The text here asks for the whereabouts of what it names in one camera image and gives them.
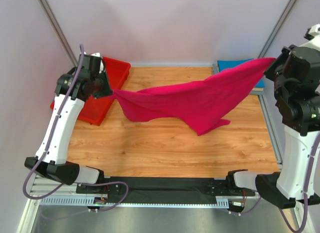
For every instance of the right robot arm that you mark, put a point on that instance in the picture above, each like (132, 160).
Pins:
(296, 77)

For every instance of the grey folded t shirt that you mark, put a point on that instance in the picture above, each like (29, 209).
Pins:
(215, 70)

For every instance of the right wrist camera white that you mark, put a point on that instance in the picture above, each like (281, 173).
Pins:
(312, 36)

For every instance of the blue folded t shirt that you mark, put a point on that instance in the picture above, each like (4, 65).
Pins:
(227, 64)

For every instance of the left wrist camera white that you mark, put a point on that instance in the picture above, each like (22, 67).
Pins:
(92, 63)

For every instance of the magenta t shirt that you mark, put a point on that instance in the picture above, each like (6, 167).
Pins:
(201, 104)

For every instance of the red plastic bin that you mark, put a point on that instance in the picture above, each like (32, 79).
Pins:
(69, 93)

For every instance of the left frame post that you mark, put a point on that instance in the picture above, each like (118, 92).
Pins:
(58, 30)

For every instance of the frame post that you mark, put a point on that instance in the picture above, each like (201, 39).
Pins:
(58, 30)
(277, 27)

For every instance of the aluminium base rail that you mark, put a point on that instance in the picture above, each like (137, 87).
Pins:
(111, 194)

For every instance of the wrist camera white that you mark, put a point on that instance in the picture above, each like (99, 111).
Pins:
(92, 63)
(312, 36)

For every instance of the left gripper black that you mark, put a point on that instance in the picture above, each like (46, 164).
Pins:
(104, 83)

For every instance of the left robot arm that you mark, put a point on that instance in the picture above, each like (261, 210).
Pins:
(50, 160)

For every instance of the beige folded t shirt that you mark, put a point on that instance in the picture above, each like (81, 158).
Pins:
(259, 89)

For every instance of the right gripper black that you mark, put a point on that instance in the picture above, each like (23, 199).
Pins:
(273, 68)

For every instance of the right frame post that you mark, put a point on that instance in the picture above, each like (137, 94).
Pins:
(277, 27)

